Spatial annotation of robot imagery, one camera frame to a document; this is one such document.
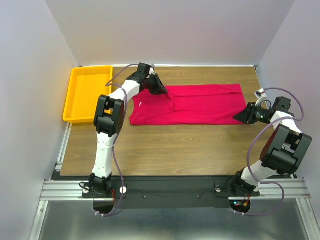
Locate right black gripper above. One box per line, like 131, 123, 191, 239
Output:
232, 101, 271, 125

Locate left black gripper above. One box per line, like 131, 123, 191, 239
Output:
144, 73, 168, 96

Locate red t shirt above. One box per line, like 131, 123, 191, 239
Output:
129, 84, 246, 126

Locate yellow plastic tray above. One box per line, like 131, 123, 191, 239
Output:
62, 65, 114, 124

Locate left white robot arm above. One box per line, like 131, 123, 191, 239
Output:
79, 63, 168, 198

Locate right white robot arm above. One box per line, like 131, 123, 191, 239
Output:
230, 96, 312, 196

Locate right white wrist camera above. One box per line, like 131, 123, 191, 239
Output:
254, 88, 268, 107

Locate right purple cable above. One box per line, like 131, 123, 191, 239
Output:
233, 87, 305, 216

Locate purple cable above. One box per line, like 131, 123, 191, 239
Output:
233, 87, 305, 216
93, 63, 140, 218

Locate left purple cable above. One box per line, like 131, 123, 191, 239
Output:
93, 63, 140, 218

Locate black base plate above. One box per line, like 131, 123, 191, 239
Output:
82, 175, 261, 210

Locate aluminium frame rail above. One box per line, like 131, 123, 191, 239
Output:
29, 123, 88, 240

